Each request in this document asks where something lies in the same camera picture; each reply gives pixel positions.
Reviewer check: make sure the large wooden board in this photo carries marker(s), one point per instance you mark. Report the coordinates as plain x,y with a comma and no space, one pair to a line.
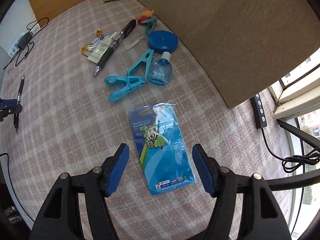
243,45

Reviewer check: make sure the orange seasoning sachet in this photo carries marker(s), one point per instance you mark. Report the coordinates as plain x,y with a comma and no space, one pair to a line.
96,45

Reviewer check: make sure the teal clothespin by toy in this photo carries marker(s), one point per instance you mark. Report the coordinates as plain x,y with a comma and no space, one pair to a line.
150,25

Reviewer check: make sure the black charger with cable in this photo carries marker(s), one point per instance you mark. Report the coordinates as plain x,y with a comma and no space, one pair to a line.
25,43

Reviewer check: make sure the blue badge card pack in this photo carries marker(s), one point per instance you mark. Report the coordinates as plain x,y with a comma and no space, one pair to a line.
160,147

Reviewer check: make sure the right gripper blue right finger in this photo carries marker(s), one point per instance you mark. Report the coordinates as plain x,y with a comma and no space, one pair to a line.
207,168

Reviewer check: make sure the slim black pen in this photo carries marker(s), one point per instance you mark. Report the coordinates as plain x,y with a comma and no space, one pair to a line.
19,96

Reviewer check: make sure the small white cream tube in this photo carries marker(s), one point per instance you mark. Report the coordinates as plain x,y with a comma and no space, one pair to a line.
95,57

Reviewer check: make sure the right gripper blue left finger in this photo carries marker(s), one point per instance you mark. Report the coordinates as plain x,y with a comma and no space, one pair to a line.
115,168

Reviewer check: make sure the black inline cable remote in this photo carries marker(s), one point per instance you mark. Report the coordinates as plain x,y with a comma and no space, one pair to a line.
258,111

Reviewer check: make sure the large black pen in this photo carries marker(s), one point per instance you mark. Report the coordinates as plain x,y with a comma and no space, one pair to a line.
110,50

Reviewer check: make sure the blue round tape measure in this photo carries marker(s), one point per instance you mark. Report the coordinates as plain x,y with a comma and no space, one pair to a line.
161,41

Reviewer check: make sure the orange red plush toy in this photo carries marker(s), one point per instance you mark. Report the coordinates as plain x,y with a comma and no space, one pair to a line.
145,15

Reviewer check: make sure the black tripod stand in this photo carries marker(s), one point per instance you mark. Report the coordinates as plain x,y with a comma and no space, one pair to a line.
292,163

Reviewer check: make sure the blue clear small bottle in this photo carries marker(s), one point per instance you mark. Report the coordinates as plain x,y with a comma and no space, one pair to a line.
160,71

